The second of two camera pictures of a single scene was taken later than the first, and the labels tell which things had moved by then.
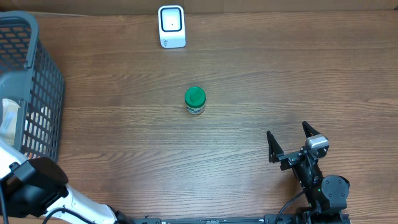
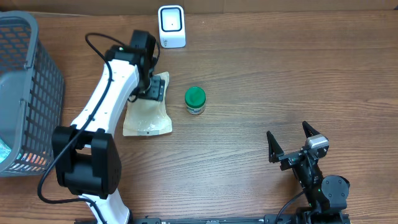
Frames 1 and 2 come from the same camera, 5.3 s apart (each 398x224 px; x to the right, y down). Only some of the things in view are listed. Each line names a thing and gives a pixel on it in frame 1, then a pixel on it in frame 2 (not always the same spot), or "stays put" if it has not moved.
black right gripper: x=290 y=160 stays put
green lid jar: x=195 y=99 stays put
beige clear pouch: x=9 y=123 → x=147 y=117
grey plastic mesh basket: x=30 y=73 stays put
